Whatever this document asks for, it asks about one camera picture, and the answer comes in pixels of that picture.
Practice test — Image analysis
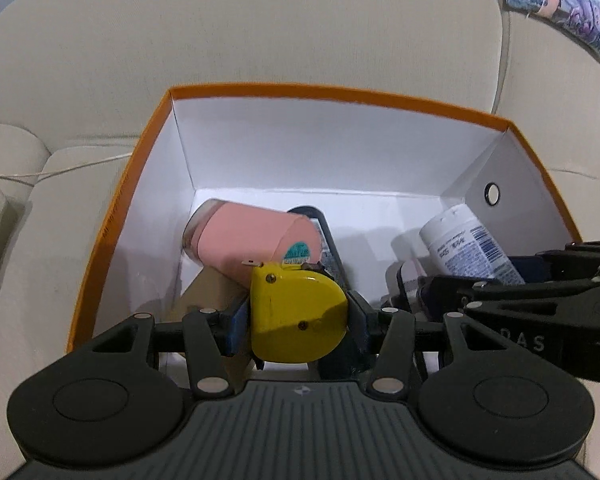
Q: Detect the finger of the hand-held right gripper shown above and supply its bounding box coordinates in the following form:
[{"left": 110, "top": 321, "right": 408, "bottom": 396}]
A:
[
  {"left": 509, "top": 239, "right": 600, "bottom": 287},
  {"left": 417, "top": 271, "right": 600, "bottom": 322}
]

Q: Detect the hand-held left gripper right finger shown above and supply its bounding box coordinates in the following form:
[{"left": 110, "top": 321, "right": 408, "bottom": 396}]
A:
[{"left": 346, "top": 290, "right": 486, "bottom": 397}]

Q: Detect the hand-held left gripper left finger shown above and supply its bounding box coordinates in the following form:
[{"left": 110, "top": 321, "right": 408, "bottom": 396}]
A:
[{"left": 86, "top": 298, "right": 253, "bottom": 397}]

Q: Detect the gold cardboard box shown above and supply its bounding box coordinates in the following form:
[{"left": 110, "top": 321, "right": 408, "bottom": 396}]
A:
[{"left": 167, "top": 264, "right": 262, "bottom": 386}]

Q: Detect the yellow tape measure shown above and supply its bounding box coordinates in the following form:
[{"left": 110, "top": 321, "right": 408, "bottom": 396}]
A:
[{"left": 249, "top": 259, "right": 350, "bottom": 364}]

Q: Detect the white cream tube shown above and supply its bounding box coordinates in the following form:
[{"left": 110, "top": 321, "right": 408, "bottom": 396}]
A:
[{"left": 418, "top": 203, "right": 527, "bottom": 287}]

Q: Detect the pink bottle rose gold cap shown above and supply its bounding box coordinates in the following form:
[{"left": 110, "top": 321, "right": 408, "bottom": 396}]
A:
[{"left": 182, "top": 199, "right": 327, "bottom": 287}]

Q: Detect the black case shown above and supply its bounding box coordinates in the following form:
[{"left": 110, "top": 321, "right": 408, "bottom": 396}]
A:
[{"left": 286, "top": 204, "right": 350, "bottom": 292}]

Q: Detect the orange cardboard box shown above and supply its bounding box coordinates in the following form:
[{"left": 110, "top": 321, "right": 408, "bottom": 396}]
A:
[{"left": 66, "top": 84, "right": 584, "bottom": 357}]

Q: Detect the printed cushion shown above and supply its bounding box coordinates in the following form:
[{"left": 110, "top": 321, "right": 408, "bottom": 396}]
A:
[{"left": 497, "top": 0, "right": 600, "bottom": 70}]

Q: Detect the beige sofa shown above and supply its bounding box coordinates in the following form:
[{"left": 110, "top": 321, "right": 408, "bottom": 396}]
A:
[{"left": 0, "top": 0, "right": 600, "bottom": 480}]

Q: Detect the white cord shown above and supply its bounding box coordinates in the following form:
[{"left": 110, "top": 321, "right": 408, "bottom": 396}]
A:
[{"left": 0, "top": 152, "right": 137, "bottom": 181}]

